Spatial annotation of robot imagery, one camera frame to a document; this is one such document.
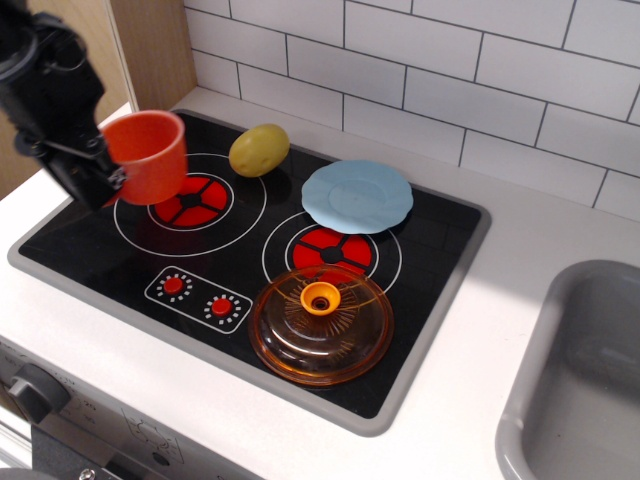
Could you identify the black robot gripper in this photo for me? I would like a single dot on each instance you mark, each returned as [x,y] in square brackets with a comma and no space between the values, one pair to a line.
[50,93]

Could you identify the red plastic cup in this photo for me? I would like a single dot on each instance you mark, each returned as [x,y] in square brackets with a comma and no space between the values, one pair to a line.
[150,147]

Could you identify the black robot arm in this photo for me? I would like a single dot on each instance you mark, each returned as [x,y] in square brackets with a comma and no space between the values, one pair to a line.
[50,93]

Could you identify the light blue plate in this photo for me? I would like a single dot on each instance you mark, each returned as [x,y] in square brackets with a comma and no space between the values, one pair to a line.
[357,197]

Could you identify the black toy stovetop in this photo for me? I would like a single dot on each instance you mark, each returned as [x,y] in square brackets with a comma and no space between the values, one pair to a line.
[188,271]

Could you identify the wooden side panel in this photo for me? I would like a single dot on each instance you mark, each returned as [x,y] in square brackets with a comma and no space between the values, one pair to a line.
[153,43]

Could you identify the yellow toy potato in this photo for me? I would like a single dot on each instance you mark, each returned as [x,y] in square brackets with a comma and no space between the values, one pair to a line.
[259,150]

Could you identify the grey oven knob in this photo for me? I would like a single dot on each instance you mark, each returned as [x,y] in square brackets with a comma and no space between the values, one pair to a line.
[37,393]

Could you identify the grey oven front panel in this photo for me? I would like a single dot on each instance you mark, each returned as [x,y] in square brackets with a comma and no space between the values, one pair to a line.
[121,442]

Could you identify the orange transparent pot lid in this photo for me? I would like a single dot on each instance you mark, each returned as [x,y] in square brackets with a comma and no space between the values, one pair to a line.
[321,325]

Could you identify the grey sink basin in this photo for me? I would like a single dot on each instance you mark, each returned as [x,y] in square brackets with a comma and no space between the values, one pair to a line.
[573,410]

